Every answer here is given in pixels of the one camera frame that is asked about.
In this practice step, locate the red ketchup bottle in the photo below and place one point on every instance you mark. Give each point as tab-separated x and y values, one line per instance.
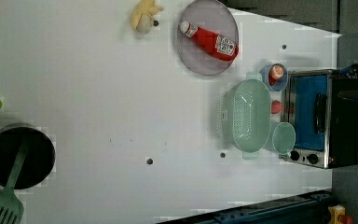
214	44

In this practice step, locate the toy strawberry on table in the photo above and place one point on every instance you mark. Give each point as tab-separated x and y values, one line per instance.
276	107

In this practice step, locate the peeled toy banana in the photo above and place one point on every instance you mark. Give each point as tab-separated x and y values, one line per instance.
142	17

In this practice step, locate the small blue bowl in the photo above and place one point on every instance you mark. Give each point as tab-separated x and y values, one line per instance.
280	85

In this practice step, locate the toy food in bowl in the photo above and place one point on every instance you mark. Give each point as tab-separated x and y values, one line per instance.
275	73

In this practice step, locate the mint green cup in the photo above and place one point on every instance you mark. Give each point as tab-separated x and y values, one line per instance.
283	138

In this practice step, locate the green slotted spatula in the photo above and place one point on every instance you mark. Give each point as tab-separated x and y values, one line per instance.
11	208

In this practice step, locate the blue metal frame rail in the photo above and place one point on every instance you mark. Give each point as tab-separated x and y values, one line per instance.
308	208

